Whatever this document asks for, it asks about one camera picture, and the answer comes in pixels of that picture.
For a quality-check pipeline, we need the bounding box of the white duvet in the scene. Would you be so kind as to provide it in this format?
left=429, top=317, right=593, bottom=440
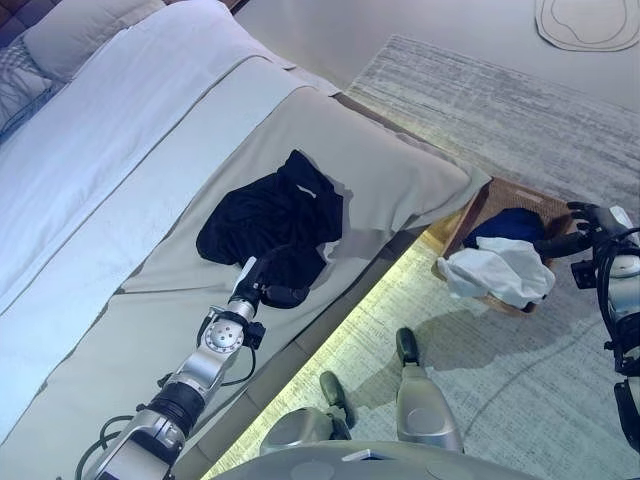
left=0, top=0, right=347, bottom=317

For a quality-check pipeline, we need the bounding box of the white garment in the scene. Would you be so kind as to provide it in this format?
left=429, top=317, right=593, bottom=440
left=436, top=235, right=558, bottom=312

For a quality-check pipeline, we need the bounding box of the black garment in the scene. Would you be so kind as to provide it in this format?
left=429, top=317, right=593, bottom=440
left=194, top=148, right=347, bottom=297

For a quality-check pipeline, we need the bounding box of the grey patterned cushion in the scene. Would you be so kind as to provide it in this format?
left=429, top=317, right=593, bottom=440
left=0, top=36, right=57, bottom=137

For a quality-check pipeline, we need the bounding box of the beige pillow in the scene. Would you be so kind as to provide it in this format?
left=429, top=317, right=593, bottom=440
left=21, top=0, right=167, bottom=84

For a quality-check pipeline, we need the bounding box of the dark blue garment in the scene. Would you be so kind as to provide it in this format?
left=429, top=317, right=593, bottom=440
left=461, top=206, right=549, bottom=251

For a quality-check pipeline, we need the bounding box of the beige oval floor mat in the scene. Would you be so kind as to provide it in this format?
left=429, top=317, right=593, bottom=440
left=532, top=0, right=640, bottom=53

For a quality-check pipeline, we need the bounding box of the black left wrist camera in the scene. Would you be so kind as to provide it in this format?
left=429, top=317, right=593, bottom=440
left=243, top=321, right=267, bottom=350

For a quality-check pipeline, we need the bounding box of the silver right robot leg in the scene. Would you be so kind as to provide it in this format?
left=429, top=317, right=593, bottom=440
left=394, top=326, right=467, bottom=454

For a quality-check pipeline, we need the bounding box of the grey robot torso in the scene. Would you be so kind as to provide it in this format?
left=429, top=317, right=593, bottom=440
left=209, top=438, right=544, bottom=480

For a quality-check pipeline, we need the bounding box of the brown woven basket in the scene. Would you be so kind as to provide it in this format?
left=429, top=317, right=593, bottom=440
left=431, top=174, right=577, bottom=319

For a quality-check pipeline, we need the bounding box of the silver left robot leg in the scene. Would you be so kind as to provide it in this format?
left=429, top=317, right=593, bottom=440
left=258, top=369, right=357, bottom=457

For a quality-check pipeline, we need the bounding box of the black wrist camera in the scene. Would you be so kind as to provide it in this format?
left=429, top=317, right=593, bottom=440
left=570, top=259, right=599, bottom=290
left=243, top=321, right=267, bottom=350

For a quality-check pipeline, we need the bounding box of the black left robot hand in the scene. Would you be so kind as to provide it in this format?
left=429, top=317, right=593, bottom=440
left=228, top=243, right=311, bottom=312

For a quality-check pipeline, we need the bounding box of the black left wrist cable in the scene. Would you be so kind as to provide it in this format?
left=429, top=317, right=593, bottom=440
left=218, top=344, right=257, bottom=388

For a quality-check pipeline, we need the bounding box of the silver robot leg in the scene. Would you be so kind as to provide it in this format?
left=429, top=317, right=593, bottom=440
left=394, top=326, right=467, bottom=454
left=258, top=369, right=357, bottom=457

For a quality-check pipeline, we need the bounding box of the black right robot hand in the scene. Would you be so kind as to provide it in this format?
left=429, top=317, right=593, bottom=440
left=533, top=200, right=638, bottom=261

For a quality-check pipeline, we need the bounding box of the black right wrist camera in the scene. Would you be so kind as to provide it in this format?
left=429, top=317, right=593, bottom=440
left=570, top=259, right=599, bottom=290

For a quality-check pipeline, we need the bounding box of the brown upholstered bed frame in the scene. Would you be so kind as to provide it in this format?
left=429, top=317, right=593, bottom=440
left=0, top=0, right=454, bottom=480

